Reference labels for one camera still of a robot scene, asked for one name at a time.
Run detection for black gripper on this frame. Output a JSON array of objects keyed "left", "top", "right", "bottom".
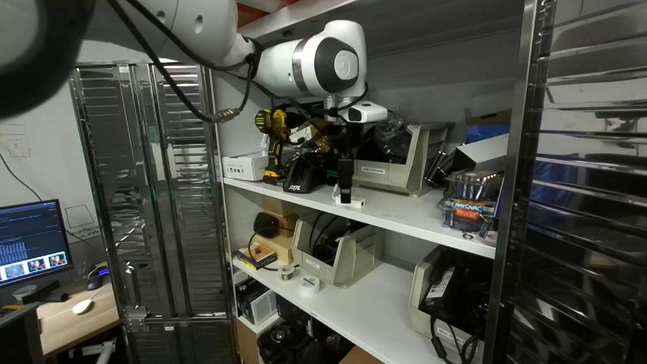
[{"left": 328, "top": 106, "right": 361, "bottom": 204}]

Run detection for black battery charger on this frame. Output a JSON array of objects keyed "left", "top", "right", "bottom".
[{"left": 281, "top": 150, "right": 326, "bottom": 195}]

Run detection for grey labelled storage bin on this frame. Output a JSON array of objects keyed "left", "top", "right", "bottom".
[{"left": 349, "top": 120, "right": 452, "bottom": 198}]

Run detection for grey open-front storage bin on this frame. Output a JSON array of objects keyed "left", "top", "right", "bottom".
[{"left": 289, "top": 209, "right": 386, "bottom": 289}]

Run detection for black pouch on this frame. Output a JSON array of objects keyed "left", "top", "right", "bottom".
[{"left": 251, "top": 209, "right": 281, "bottom": 239}]

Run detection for large brown cardboard box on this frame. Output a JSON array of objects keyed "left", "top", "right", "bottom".
[{"left": 265, "top": 200, "right": 300, "bottom": 266}]

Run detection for black device beside bin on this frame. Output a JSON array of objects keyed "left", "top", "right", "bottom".
[{"left": 423, "top": 144, "right": 460, "bottom": 190}]

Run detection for white product box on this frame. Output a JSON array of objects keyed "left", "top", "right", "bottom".
[{"left": 221, "top": 152, "right": 271, "bottom": 181}]

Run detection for white tape roll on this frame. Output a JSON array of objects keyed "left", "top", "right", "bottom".
[
  {"left": 276, "top": 262, "right": 300, "bottom": 283},
  {"left": 297, "top": 272, "right": 324, "bottom": 293}
]

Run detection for yellow orange booklet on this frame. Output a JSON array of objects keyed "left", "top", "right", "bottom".
[{"left": 230, "top": 245, "right": 279, "bottom": 274}]

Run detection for white metal shelf unit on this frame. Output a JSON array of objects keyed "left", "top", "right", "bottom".
[{"left": 211, "top": 0, "right": 534, "bottom": 364}]

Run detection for small white printed box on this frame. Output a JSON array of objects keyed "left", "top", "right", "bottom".
[{"left": 451, "top": 131, "right": 511, "bottom": 173}]

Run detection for white storage box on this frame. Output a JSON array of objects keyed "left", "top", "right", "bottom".
[{"left": 235, "top": 274, "right": 279, "bottom": 325}]

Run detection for black bag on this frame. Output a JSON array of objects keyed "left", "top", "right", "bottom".
[{"left": 255, "top": 299, "right": 352, "bottom": 364}]

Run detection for white computer mouse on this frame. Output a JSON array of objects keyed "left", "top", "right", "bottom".
[{"left": 69, "top": 297, "right": 96, "bottom": 317}]

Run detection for wooden desk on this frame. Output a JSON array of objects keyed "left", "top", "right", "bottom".
[{"left": 32, "top": 281, "right": 124, "bottom": 358}]

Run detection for computer monitor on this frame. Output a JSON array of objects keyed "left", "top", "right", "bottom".
[{"left": 0, "top": 198, "right": 74, "bottom": 290}]

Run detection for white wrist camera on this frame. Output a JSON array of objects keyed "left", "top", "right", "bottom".
[{"left": 344, "top": 98, "right": 391, "bottom": 126}]

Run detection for yellow black cordless drill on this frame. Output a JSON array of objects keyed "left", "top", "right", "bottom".
[{"left": 253, "top": 104, "right": 299, "bottom": 183}]

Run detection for grey bin with black cables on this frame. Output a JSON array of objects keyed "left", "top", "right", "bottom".
[{"left": 406, "top": 245, "right": 498, "bottom": 346}]

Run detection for plastic covered wire rack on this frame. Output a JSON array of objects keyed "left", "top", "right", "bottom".
[{"left": 69, "top": 60, "right": 238, "bottom": 364}]

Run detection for black robot cable hose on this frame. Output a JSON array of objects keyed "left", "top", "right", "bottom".
[{"left": 107, "top": 0, "right": 265, "bottom": 126}]

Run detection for bare chrome wire rack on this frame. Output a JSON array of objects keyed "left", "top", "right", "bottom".
[{"left": 483, "top": 0, "right": 647, "bottom": 364}]

